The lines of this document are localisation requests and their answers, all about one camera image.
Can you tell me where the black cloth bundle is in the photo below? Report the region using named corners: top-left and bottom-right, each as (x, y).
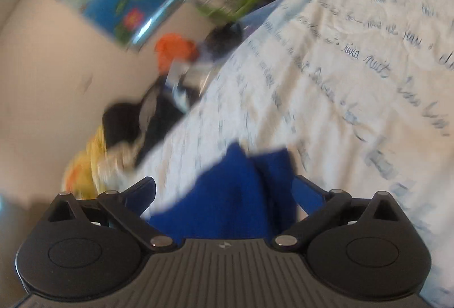
top-left (102, 101), bottom-right (144, 148)

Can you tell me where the blue knit sweater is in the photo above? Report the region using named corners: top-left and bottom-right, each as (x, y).
top-left (146, 142), bottom-right (299, 242)

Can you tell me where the white script-print bedsheet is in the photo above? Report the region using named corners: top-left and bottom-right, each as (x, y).
top-left (136, 0), bottom-right (454, 301)

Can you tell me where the grey cloth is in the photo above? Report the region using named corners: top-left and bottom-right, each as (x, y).
top-left (139, 84), bottom-right (158, 126)

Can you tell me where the dark navy cloth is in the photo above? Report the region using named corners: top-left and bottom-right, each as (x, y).
top-left (134, 79), bottom-right (201, 167)

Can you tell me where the orange plastic bag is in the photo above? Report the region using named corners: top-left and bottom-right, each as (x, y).
top-left (154, 32), bottom-right (198, 74)

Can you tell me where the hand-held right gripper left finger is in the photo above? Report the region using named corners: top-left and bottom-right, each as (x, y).
top-left (42, 176), bottom-right (178, 252)

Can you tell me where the yellow floral quilt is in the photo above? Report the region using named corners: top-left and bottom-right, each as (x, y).
top-left (61, 126), bottom-right (123, 200)

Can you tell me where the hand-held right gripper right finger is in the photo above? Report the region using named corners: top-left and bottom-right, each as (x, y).
top-left (274, 175), bottom-right (408, 252)

